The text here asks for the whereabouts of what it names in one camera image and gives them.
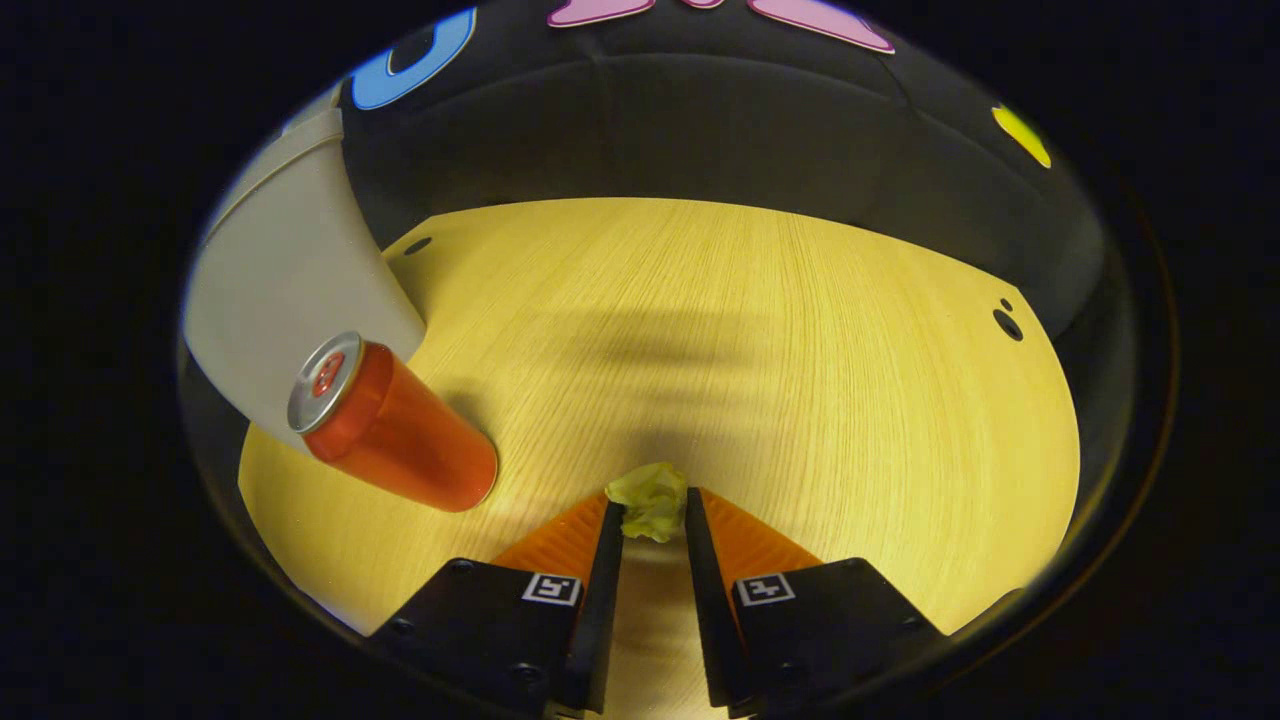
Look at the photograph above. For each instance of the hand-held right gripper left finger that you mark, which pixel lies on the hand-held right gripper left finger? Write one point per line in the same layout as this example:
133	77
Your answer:
600	600

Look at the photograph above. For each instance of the yellow paper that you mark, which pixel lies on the yellow paper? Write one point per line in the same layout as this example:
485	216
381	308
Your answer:
650	500

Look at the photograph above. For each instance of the red pop can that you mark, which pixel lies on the red pop can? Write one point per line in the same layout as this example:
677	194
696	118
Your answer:
400	430

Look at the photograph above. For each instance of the white desktop garbage bin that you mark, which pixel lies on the white desktop garbage bin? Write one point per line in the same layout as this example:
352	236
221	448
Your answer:
290	260

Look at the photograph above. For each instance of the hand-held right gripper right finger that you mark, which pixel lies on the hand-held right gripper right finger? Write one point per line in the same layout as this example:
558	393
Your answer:
705	600

